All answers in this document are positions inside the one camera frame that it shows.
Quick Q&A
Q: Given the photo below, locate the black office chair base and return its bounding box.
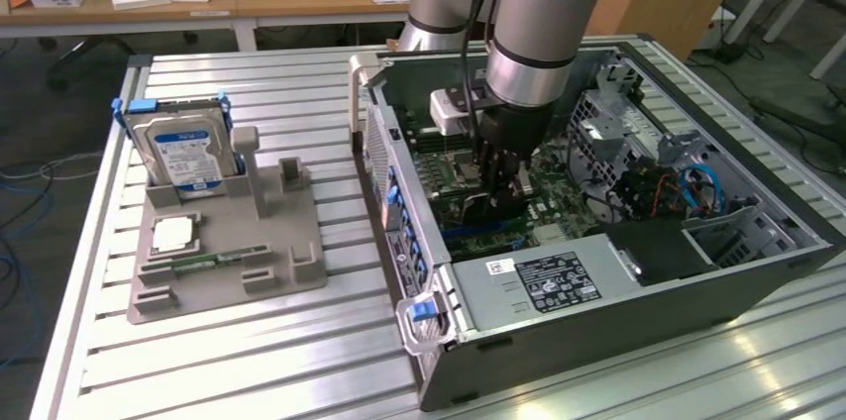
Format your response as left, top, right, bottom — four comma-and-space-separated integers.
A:
36, 31, 200, 93

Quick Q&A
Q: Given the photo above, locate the black power connector bundle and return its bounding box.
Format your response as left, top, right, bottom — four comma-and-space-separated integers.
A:
611, 165, 686, 222

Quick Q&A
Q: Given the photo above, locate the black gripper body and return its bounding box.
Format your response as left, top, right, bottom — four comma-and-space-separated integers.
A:
476, 101, 555, 166

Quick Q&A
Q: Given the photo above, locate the grey power supply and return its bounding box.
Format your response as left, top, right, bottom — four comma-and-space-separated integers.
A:
448, 234, 643, 333

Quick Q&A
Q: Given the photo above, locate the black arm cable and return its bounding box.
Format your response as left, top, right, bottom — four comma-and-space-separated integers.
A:
458, 0, 502, 163

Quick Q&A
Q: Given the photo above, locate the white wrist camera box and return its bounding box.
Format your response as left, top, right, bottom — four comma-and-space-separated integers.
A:
427, 86, 488, 138

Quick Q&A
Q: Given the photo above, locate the grey plastic parts rack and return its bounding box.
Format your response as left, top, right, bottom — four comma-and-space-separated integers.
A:
124, 125, 332, 326

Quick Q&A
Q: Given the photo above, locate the black plastic shroud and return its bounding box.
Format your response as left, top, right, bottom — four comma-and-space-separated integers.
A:
604, 218, 720, 288

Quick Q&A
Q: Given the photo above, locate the open PC case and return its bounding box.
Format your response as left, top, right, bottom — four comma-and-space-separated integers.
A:
347, 32, 846, 414

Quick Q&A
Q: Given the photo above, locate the silver chipset heatsink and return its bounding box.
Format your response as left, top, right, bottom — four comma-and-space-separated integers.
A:
531, 223, 574, 247

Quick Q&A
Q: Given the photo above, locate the green RAM stick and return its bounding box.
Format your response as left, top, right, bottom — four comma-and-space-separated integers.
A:
137, 243, 273, 273

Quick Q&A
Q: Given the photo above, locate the blue disk carrier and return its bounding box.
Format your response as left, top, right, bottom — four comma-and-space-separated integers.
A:
109, 89, 233, 178

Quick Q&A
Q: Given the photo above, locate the blue disk wire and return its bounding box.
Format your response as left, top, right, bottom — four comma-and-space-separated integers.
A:
678, 161, 730, 217

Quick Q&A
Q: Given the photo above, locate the perforated silver drive cage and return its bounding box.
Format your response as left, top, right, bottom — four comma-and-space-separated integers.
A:
566, 87, 670, 178

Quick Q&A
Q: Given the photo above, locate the CPU socket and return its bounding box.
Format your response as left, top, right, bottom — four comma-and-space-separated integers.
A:
452, 150, 482, 186

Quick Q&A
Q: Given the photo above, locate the black floor stand base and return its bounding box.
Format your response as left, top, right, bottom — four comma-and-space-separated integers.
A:
750, 92, 846, 135

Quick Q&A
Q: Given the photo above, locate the white floor unit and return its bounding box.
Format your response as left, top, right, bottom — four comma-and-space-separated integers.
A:
698, 7, 740, 53

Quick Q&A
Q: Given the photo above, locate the silver disk bay bracket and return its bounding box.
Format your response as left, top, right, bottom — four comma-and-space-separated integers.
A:
679, 201, 800, 270

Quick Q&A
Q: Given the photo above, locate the hard disk with blue label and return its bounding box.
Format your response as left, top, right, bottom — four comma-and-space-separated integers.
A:
128, 112, 227, 192

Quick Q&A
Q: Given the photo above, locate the blue case latch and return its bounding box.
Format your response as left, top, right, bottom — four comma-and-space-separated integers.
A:
407, 303, 439, 326

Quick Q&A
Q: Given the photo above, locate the silver CPU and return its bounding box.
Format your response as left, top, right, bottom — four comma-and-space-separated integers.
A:
149, 215, 201, 257

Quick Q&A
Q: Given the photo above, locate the green motherboard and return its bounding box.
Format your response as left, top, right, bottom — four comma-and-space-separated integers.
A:
395, 107, 614, 261

